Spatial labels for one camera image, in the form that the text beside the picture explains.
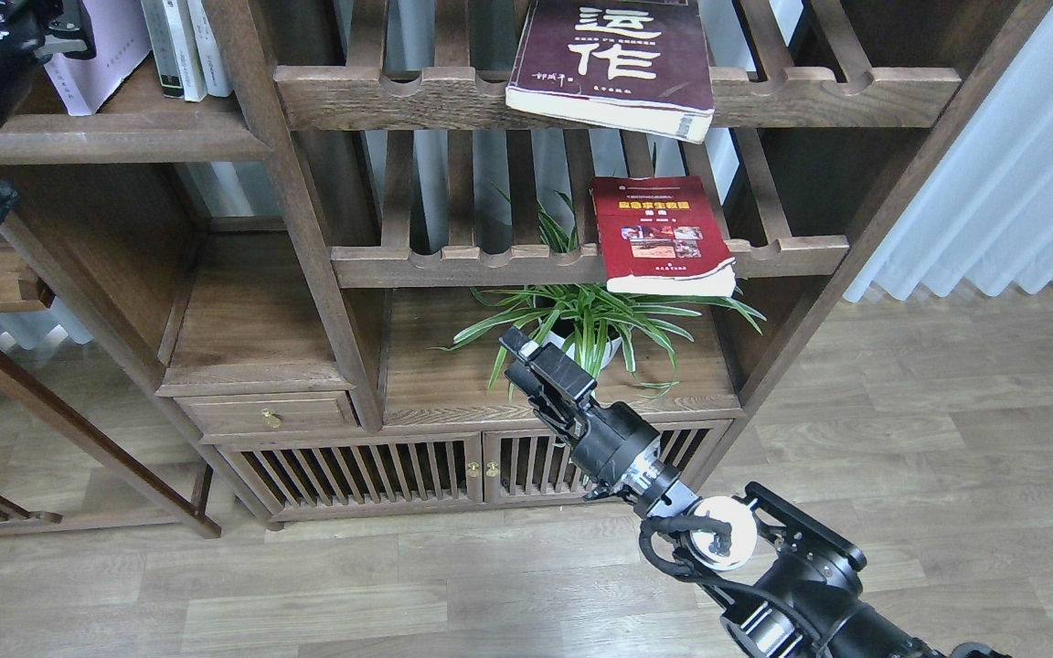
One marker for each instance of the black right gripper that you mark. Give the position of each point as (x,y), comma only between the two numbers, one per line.
(613,447)

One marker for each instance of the white lavender paperback book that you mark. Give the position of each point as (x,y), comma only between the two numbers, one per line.
(121,41)

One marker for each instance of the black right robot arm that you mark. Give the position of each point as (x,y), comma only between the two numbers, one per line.
(788,585)

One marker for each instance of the white plant pot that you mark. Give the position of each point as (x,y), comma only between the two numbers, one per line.
(591,357)

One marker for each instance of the green spider plant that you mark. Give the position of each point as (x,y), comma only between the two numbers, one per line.
(595,315)

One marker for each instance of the red paperback book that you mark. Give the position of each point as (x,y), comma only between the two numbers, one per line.
(659,236)

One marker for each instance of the white upright book left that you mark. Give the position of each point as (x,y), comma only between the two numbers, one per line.
(175,49)

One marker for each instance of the white upright book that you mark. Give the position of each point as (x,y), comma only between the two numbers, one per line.
(175,49)
(213,67)

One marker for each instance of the wooden side furniture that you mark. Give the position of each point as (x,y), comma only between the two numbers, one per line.
(22,290)

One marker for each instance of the white upright book right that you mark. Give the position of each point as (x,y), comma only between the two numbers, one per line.
(213,67)

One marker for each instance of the brass drawer knob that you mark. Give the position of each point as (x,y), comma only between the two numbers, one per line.
(271,419)

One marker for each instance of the large maroon book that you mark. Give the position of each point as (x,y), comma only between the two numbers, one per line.
(630,65)

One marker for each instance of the dark wooden bookshelf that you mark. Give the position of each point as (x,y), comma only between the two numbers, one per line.
(305,247)

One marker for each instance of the white pleated curtain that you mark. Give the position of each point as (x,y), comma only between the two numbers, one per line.
(985,217)

